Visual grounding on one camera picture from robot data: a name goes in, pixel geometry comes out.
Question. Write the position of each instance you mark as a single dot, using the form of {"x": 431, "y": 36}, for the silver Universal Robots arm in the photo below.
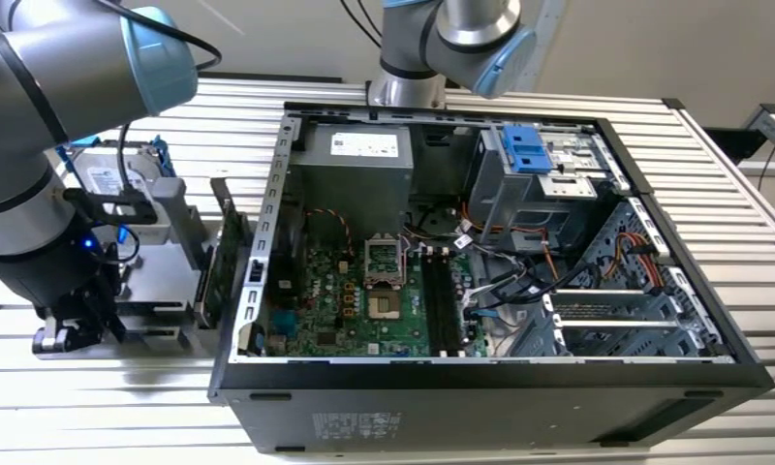
{"x": 39, "y": 97}

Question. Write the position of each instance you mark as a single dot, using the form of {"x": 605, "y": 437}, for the black RAM slot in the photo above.
{"x": 450, "y": 300}
{"x": 434, "y": 300}

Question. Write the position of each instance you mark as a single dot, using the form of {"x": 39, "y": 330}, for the grey parts rack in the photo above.
{"x": 168, "y": 271}

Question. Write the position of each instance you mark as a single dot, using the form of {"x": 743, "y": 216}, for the hard disk in blue carrier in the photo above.
{"x": 103, "y": 176}

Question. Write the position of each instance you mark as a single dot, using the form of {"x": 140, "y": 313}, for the green graphics card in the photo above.
{"x": 223, "y": 271}

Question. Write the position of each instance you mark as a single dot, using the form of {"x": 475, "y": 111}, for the blue expansion slot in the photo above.
{"x": 284, "y": 323}

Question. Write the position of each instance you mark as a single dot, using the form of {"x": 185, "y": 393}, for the green motherboard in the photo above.
{"x": 323, "y": 310}

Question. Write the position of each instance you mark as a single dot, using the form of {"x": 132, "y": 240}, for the grey power supply unit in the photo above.
{"x": 348, "y": 189}

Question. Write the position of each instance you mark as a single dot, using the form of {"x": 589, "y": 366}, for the CPU socket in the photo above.
{"x": 384, "y": 304}

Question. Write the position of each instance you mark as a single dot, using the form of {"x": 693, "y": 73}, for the grey label sticker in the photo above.
{"x": 355, "y": 425}

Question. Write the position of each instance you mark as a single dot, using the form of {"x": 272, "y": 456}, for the silver drive cage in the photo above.
{"x": 510, "y": 203}

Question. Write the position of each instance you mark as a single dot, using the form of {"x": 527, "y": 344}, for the black open PC case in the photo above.
{"x": 491, "y": 416}

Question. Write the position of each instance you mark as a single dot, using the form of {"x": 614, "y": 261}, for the blue drive bay latch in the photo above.
{"x": 526, "y": 150}

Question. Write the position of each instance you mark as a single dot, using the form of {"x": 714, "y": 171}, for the silver disk bay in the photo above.
{"x": 614, "y": 324}

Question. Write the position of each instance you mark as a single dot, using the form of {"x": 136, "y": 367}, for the black block beside table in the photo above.
{"x": 737, "y": 143}

